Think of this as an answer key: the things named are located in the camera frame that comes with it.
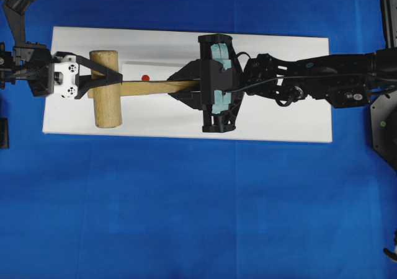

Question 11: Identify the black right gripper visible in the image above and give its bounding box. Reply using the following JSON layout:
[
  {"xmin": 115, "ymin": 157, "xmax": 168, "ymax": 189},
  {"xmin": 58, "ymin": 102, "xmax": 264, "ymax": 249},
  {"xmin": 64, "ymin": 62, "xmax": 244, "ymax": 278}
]
[{"xmin": 167, "ymin": 33, "xmax": 244, "ymax": 133}]

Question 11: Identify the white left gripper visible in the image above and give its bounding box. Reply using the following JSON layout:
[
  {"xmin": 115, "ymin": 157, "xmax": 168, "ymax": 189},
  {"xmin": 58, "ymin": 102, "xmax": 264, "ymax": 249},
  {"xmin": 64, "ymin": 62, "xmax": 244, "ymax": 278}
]
[{"xmin": 51, "ymin": 54, "xmax": 123, "ymax": 100}]

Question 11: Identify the wooden mallet hammer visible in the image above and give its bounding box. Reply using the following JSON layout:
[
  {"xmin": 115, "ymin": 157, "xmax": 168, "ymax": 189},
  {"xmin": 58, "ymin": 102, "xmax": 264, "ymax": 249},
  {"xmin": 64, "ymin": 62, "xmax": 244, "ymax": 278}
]
[{"xmin": 89, "ymin": 50, "xmax": 199, "ymax": 128}]

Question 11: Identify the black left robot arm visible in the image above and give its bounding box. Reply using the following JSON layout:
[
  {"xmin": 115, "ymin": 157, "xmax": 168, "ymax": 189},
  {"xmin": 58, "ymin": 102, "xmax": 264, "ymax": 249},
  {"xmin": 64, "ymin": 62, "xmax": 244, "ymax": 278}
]
[{"xmin": 1, "ymin": 43, "xmax": 202, "ymax": 110}]

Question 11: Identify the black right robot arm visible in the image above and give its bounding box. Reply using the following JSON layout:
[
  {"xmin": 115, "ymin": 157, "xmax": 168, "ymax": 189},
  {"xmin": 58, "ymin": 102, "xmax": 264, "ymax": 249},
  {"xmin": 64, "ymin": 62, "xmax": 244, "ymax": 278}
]
[{"xmin": 169, "ymin": 33, "xmax": 396, "ymax": 133}]

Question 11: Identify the red dot mark middle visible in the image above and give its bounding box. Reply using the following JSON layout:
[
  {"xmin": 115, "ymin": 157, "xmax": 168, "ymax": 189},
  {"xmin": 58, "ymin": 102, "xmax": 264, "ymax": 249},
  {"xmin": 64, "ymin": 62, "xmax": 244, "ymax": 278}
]
[{"xmin": 141, "ymin": 74, "xmax": 149, "ymax": 81}]

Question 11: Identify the white foam board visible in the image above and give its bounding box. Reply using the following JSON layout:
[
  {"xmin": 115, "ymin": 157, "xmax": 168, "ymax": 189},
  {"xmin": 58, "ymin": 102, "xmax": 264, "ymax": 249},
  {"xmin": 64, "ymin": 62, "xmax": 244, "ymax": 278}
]
[{"xmin": 42, "ymin": 27, "xmax": 332, "ymax": 143}]

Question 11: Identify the blue table mat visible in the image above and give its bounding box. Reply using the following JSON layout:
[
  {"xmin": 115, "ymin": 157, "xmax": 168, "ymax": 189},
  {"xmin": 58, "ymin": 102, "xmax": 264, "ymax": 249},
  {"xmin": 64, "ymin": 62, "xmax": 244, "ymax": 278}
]
[{"xmin": 1, "ymin": 0, "xmax": 396, "ymax": 278}]

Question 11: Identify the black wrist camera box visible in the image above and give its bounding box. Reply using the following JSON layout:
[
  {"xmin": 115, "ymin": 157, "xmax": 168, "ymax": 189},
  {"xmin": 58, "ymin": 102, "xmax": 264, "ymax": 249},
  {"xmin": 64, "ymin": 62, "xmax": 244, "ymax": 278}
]
[{"xmin": 200, "ymin": 60, "xmax": 234, "ymax": 105}]

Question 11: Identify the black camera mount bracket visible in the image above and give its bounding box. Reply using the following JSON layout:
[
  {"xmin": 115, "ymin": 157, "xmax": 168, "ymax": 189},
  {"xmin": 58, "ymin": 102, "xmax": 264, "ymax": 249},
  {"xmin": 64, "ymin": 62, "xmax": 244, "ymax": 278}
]
[{"xmin": 2, "ymin": 0, "xmax": 35, "ymax": 45}]

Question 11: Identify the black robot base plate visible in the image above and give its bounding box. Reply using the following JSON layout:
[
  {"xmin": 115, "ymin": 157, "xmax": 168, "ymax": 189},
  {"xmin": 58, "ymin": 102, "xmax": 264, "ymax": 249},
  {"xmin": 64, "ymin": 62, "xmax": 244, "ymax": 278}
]
[{"xmin": 370, "ymin": 92, "xmax": 396, "ymax": 170}]

